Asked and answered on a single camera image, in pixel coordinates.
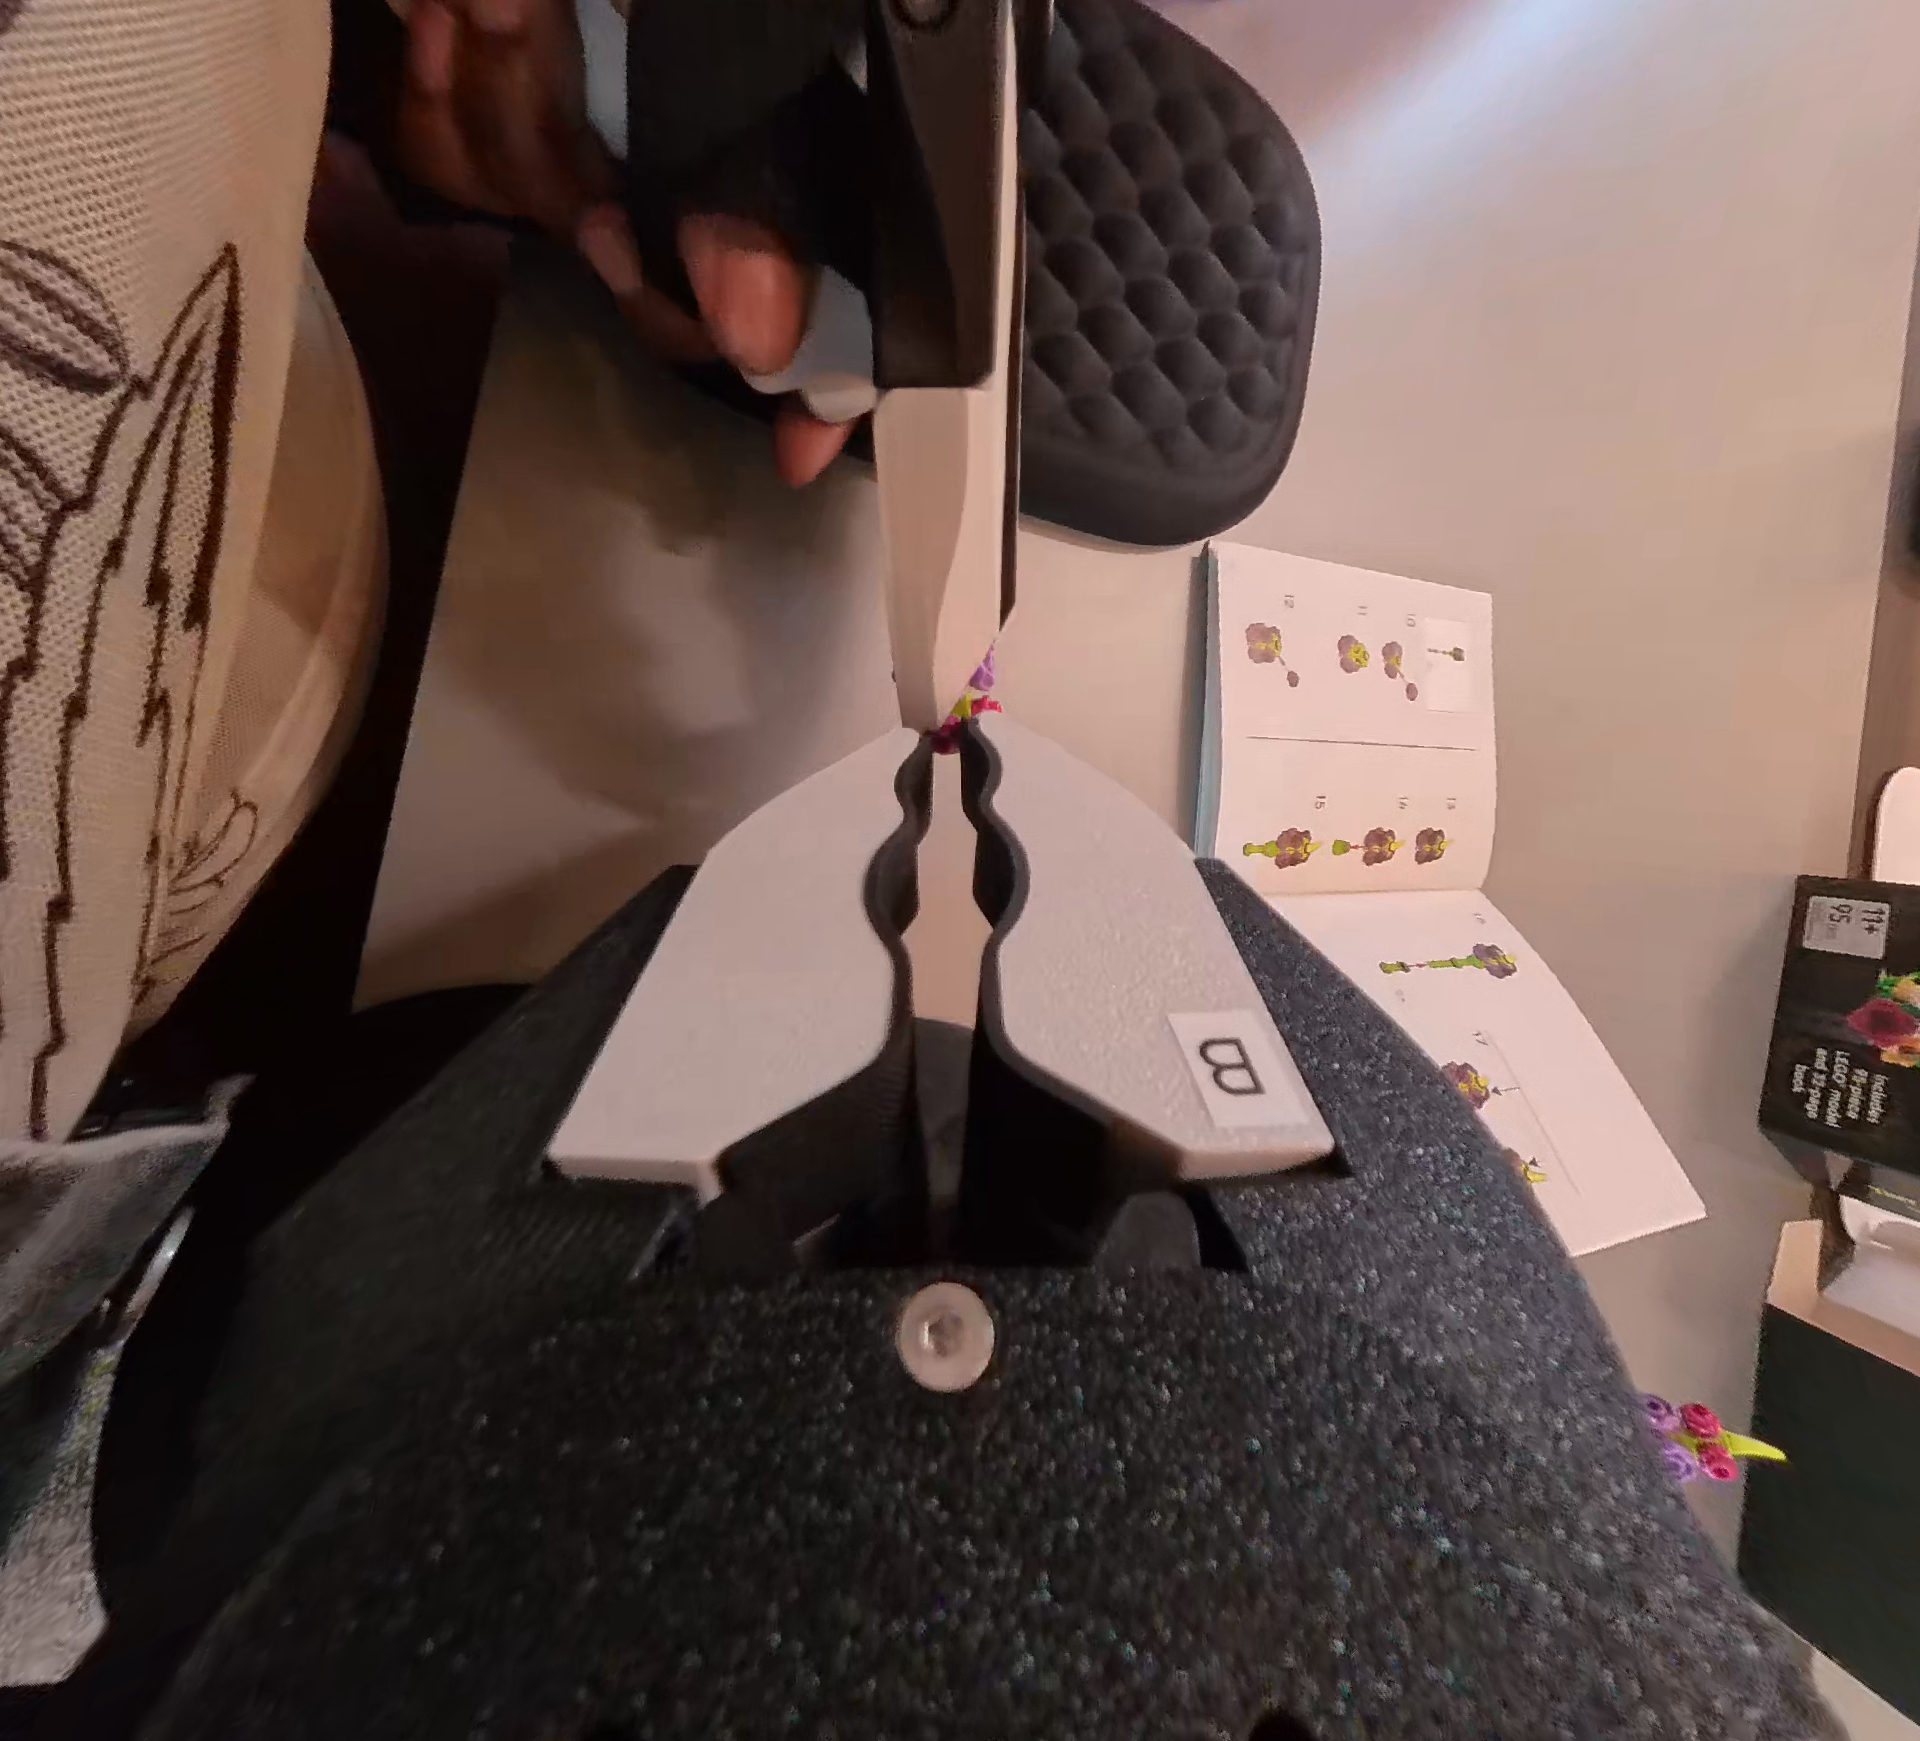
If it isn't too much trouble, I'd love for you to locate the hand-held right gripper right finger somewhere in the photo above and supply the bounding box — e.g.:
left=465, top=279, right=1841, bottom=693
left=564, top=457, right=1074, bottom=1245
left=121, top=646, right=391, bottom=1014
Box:
left=957, top=723, right=1339, bottom=1183

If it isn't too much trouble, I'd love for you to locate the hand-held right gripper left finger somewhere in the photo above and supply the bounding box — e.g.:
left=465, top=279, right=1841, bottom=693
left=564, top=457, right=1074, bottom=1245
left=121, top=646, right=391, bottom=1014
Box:
left=544, top=727, right=944, bottom=1203

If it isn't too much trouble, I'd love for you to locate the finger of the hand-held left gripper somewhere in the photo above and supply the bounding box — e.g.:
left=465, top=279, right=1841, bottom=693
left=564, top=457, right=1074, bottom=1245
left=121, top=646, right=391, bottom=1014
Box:
left=875, top=9, right=1054, bottom=737

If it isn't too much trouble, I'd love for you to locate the purple toy brick flower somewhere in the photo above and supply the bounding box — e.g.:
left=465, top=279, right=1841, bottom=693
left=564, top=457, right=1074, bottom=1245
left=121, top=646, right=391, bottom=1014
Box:
left=929, top=643, right=1006, bottom=755

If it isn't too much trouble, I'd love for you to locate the person's left hand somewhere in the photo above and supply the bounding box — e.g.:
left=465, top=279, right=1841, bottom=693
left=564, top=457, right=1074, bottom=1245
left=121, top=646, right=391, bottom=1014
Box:
left=397, top=0, right=875, bottom=491

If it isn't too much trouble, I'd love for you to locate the black quilted pad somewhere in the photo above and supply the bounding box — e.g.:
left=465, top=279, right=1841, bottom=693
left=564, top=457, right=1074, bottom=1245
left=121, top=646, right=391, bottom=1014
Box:
left=841, top=0, right=1327, bottom=552

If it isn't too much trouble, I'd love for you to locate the toy brick instruction booklet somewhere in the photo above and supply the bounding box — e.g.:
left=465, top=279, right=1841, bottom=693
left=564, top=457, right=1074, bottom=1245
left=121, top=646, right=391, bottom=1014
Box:
left=1194, top=536, right=1709, bottom=1260

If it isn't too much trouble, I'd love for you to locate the black printed toy box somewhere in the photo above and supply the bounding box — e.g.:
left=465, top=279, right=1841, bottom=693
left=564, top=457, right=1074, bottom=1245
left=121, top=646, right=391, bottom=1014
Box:
left=1757, top=870, right=1920, bottom=1183

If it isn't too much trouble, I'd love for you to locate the grey patterned cloth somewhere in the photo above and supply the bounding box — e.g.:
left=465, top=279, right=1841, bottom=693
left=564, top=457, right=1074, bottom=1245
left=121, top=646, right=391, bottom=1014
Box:
left=0, top=1073, right=260, bottom=1691

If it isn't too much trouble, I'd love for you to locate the purple pink toy brick sprig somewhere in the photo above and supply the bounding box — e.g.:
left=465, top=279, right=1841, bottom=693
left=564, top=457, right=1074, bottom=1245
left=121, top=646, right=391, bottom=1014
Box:
left=1638, top=1390, right=1790, bottom=1487

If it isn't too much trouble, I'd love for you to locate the beige printed shirt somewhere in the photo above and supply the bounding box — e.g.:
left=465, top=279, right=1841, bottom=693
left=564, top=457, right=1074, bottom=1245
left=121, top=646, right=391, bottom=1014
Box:
left=0, top=0, right=397, bottom=1145

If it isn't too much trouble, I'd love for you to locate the white rounded object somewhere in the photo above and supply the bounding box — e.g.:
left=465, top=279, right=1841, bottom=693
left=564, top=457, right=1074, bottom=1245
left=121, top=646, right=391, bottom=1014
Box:
left=1863, top=764, right=1920, bottom=889

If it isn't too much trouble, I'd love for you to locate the open black cardboard box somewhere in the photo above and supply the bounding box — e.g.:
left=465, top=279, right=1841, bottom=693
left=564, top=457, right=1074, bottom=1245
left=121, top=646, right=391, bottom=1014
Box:
left=1737, top=1197, right=1920, bottom=1702

